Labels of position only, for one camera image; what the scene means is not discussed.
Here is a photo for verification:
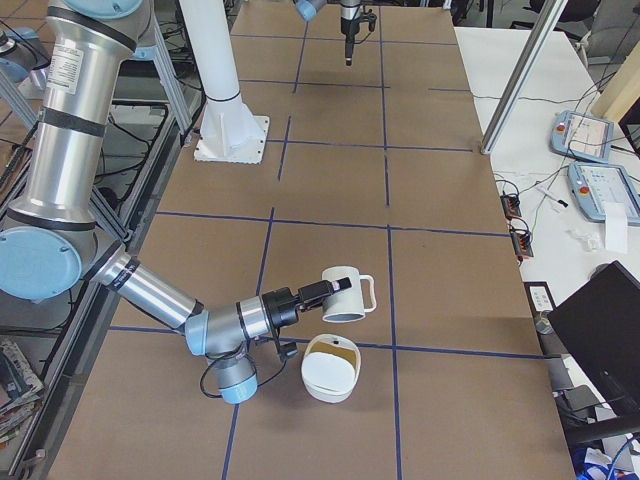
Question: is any aluminium frame post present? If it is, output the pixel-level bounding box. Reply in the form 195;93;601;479
480;0;568;155

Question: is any white paper slip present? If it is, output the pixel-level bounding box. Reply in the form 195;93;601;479
604;202;628;254

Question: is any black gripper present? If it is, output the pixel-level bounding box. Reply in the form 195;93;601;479
261;277;352;326
340;4;360;66

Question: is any white oval bin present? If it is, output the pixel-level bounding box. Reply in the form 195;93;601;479
301;334;361;403

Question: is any black monitor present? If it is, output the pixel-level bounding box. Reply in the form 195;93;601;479
549;261;639;415

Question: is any white mug with handle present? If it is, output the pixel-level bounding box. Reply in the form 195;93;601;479
322;266;377;323

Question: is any wooden board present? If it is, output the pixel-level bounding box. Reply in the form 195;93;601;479
590;44;640;123

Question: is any blue teach pendant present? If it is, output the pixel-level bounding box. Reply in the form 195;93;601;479
550;110;614;164
568;162;639;226

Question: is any white central robot pedestal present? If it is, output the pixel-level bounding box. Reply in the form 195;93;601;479
180;0;270;164

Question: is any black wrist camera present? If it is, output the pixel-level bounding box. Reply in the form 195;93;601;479
359;8;377;32
255;327;298;364

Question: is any near blue teach pendant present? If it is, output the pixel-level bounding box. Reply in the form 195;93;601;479
568;162;639;226

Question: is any far blue teach pendant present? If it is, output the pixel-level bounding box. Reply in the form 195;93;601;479
550;110;614;164

